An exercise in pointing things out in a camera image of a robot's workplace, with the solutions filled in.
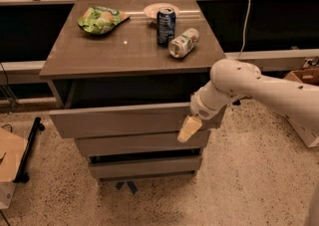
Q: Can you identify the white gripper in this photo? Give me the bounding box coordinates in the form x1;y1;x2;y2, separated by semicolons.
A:
177;85;226;142

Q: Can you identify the white plate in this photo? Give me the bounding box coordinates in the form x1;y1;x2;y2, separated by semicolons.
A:
144;3;179;20

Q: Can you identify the grey top drawer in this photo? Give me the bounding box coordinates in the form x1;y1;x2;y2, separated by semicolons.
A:
49;80;227;139

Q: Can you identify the silver lying soda can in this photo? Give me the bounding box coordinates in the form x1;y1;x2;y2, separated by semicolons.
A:
168;28;199;59

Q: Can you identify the black stand bar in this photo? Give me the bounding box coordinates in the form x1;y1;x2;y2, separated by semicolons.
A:
13;116;45;183

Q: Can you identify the grey drawer cabinet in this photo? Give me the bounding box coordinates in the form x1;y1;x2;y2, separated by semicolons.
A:
40;0;224;181

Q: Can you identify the grey middle drawer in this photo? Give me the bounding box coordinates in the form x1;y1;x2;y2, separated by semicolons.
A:
75;130;210;156

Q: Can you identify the white cable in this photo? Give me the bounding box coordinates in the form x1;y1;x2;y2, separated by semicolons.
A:
236;0;251;60

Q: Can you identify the blue tape cross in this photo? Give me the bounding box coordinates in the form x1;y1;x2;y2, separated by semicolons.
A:
115;180;139;196

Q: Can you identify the green chip bag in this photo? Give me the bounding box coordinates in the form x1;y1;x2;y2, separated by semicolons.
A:
78;6;130;35

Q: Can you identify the grey bottom drawer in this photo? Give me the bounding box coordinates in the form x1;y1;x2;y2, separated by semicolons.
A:
89;155;202;179

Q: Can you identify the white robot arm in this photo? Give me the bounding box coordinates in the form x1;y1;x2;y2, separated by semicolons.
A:
183;60;319;226

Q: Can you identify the blue upright soda can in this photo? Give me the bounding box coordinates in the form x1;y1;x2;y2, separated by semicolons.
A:
157;7;175;47

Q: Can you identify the grey drawer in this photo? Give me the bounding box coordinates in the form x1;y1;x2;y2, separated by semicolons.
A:
75;130;210;156
89;155;202;179
49;80;227;139

